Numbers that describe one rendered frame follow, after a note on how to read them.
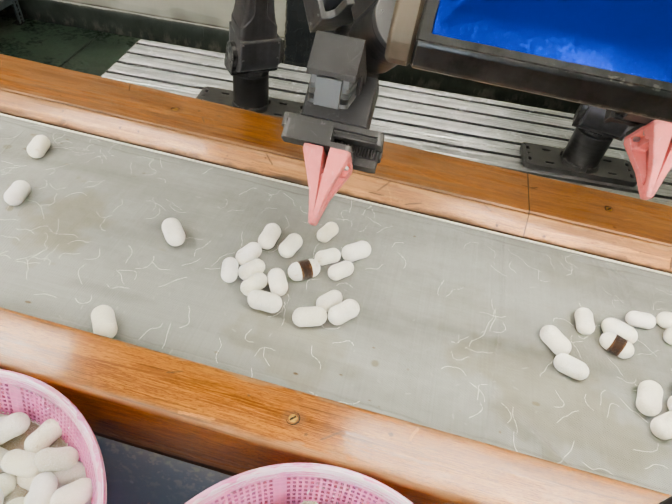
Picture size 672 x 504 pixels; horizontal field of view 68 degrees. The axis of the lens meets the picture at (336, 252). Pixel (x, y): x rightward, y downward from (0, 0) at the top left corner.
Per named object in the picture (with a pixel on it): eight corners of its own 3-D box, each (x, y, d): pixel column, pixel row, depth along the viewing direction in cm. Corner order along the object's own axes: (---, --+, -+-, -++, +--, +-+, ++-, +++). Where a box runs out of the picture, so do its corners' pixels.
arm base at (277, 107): (303, 87, 84) (311, 68, 89) (187, 66, 85) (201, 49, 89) (300, 128, 90) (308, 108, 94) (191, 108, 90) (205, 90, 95)
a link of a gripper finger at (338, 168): (331, 225, 48) (355, 132, 49) (260, 207, 49) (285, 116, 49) (336, 234, 55) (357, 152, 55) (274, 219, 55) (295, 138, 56)
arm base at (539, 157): (662, 149, 82) (650, 127, 87) (541, 128, 83) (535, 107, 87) (637, 187, 88) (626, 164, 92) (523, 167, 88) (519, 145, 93)
